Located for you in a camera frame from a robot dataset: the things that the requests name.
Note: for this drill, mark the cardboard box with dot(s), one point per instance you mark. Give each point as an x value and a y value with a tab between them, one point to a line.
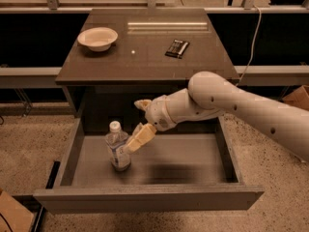
14	217
299	97

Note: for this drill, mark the white bowl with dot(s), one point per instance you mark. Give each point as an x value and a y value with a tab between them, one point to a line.
98	39

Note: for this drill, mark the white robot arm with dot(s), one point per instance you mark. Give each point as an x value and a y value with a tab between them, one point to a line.
207	96

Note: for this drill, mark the clear blue plastic bottle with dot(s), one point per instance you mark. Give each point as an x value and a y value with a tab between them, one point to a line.
116	140

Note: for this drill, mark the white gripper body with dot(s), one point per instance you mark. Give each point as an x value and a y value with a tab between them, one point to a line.
158	114

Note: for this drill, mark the grey metal rail frame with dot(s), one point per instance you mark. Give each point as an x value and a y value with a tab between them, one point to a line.
29	77

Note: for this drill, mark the grey cabinet with counter top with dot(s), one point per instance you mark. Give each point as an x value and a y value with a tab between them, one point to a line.
103	86

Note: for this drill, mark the cardboard box on right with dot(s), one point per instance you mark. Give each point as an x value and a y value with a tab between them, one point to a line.
299	97

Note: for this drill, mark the open grey top drawer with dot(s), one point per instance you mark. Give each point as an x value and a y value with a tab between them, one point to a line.
191	168

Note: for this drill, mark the cardboard box bottom left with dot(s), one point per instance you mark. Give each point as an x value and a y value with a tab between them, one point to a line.
14	217

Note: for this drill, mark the black snack packet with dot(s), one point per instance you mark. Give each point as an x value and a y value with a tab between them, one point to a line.
177	49

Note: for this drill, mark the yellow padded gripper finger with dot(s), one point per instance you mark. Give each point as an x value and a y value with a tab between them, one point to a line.
141	135
142	104

